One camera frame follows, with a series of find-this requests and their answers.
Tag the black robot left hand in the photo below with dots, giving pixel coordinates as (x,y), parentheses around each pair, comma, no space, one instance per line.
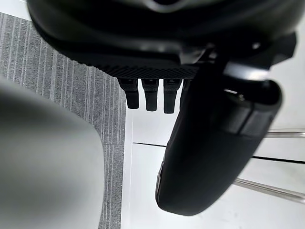
(214,148)

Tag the white kitchen base cabinet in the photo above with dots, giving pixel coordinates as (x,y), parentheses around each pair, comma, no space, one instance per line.
(143,181)

